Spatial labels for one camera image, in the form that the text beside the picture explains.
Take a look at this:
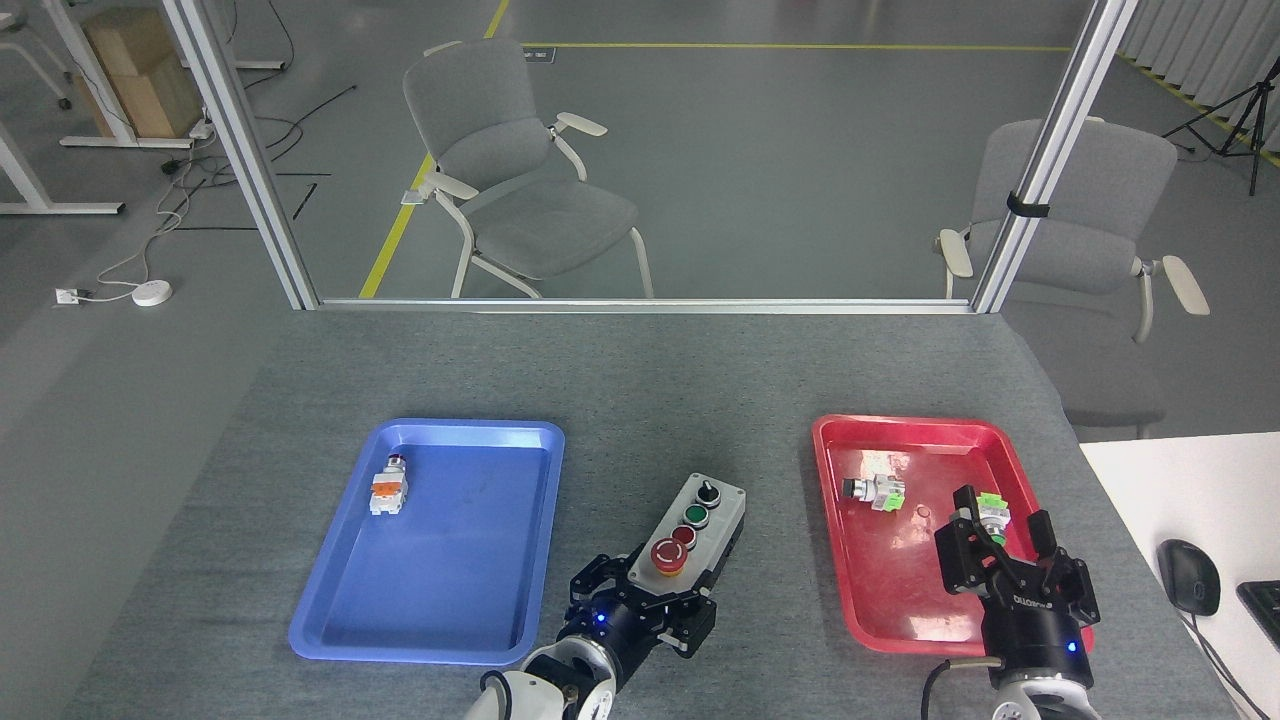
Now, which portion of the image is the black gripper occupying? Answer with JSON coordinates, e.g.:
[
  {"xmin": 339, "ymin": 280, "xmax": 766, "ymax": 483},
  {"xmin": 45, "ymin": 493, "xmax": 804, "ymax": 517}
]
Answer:
[
  {"xmin": 935, "ymin": 485, "xmax": 1102, "ymax": 691},
  {"xmin": 553, "ymin": 545, "xmax": 719, "ymax": 693}
]

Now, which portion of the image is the grey control box with buttons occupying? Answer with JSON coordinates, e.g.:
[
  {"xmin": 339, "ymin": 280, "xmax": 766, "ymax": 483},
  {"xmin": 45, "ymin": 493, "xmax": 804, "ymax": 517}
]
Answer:
[{"xmin": 626, "ymin": 473, "xmax": 748, "ymax": 602}]

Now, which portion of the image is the brown cardboard box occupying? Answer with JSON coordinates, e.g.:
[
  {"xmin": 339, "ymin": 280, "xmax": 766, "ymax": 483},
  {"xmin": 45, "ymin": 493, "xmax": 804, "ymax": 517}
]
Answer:
[{"xmin": 75, "ymin": 8, "xmax": 206, "ymax": 140}]

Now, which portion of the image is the red plastic tray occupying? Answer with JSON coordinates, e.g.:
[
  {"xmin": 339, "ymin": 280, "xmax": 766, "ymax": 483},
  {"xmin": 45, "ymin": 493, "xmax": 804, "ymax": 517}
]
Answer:
[{"xmin": 811, "ymin": 414, "xmax": 1095, "ymax": 657}]

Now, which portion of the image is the black computer mouse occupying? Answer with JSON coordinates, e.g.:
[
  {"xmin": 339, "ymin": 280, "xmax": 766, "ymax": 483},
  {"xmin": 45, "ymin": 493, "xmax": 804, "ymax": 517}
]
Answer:
[{"xmin": 1157, "ymin": 539, "xmax": 1222, "ymax": 618}]

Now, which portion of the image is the white side table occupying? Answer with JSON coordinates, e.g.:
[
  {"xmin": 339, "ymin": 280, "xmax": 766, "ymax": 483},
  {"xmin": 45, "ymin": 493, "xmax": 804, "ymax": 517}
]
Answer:
[{"xmin": 1078, "ymin": 432, "xmax": 1280, "ymax": 720}]

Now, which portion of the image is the blue plastic tray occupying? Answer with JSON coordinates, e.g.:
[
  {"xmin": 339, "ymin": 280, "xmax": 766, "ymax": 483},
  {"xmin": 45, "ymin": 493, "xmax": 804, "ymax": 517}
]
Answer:
[{"xmin": 288, "ymin": 418, "xmax": 566, "ymax": 667}]

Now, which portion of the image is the grey felt table cloth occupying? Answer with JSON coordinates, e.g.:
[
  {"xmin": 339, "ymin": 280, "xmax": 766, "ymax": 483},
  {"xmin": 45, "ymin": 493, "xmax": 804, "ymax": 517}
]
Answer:
[{"xmin": 60, "ymin": 310, "xmax": 1241, "ymax": 720}]

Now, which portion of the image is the black keyboard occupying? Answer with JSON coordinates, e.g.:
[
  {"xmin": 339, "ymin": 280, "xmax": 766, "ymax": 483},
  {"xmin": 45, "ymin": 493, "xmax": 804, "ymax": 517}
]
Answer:
[{"xmin": 1236, "ymin": 580, "xmax": 1280, "ymax": 653}]

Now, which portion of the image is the grey chair with white arms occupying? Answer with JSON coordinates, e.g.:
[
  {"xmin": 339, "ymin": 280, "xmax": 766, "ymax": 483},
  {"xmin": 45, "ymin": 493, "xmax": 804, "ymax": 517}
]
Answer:
[
  {"xmin": 401, "ymin": 38, "xmax": 656, "ymax": 300},
  {"xmin": 936, "ymin": 117, "xmax": 1211, "ymax": 441}
]

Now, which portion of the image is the black tripod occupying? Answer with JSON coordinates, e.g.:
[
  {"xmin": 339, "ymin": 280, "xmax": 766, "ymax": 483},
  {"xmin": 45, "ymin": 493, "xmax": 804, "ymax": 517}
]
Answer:
[{"xmin": 1162, "ymin": 55, "xmax": 1280, "ymax": 197}]

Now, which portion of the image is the white pleated curtain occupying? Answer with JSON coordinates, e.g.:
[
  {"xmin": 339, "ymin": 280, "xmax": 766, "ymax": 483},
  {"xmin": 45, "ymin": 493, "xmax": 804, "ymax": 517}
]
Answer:
[{"xmin": 1115, "ymin": 0, "xmax": 1280, "ymax": 113}]

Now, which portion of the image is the white desk leg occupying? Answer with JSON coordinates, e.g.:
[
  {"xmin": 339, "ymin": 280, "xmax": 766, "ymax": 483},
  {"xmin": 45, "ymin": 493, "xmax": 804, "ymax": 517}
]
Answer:
[
  {"xmin": 0, "ymin": 120, "xmax": 127, "ymax": 217},
  {"xmin": 42, "ymin": 0, "xmax": 197, "ymax": 150}
]

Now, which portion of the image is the silver-headed green push button switch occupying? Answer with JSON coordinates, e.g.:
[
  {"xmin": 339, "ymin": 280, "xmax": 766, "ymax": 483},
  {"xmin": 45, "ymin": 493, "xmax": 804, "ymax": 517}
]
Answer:
[{"xmin": 970, "ymin": 489, "xmax": 1012, "ymax": 547}]

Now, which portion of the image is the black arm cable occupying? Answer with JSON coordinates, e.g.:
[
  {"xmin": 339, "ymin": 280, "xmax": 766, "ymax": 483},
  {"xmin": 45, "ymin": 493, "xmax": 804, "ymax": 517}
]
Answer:
[{"xmin": 919, "ymin": 655, "xmax": 1004, "ymax": 720}]

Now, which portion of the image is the black-headed green push button switch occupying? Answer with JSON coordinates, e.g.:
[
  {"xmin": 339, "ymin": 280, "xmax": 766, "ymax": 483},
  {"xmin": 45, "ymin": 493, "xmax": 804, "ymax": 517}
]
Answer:
[{"xmin": 841, "ymin": 472, "xmax": 907, "ymax": 513}]

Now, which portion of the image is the black mouse cable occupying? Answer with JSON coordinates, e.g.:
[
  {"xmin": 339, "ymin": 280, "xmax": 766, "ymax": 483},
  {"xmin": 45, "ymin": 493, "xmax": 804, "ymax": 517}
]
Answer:
[{"xmin": 1180, "ymin": 610, "xmax": 1271, "ymax": 720}]

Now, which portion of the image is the orange push button switch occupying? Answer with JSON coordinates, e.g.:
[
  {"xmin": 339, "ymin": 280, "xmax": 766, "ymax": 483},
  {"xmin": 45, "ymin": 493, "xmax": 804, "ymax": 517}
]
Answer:
[{"xmin": 369, "ymin": 455, "xmax": 410, "ymax": 517}]

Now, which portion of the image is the silver aluminium rail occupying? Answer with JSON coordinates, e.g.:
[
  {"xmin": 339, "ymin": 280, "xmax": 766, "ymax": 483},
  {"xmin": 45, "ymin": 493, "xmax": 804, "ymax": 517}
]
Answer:
[{"xmin": 315, "ymin": 297, "xmax": 977, "ymax": 316}]

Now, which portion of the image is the silver aluminium post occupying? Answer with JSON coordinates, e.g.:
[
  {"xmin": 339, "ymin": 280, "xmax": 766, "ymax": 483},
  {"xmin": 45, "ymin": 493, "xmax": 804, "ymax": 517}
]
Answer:
[
  {"xmin": 160, "ymin": 0, "xmax": 322, "ymax": 311},
  {"xmin": 969, "ymin": 0, "xmax": 1142, "ymax": 315}
]

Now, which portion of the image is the black floor cable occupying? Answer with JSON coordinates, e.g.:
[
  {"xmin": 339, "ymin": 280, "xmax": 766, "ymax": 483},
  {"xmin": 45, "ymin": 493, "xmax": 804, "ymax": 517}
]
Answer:
[{"xmin": 165, "ymin": 0, "xmax": 358, "ymax": 196}]

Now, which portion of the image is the white floor cable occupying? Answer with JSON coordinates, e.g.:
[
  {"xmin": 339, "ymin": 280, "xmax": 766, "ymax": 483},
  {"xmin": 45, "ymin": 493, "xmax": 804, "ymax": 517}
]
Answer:
[{"xmin": 82, "ymin": 140, "xmax": 216, "ymax": 299}]

